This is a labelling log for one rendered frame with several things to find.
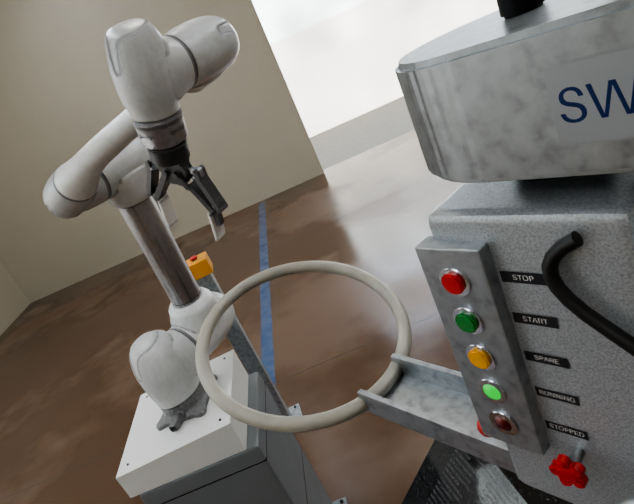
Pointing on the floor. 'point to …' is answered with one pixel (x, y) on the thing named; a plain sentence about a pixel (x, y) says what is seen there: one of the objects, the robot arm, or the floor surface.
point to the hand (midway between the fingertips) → (194, 226)
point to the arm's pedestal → (251, 469)
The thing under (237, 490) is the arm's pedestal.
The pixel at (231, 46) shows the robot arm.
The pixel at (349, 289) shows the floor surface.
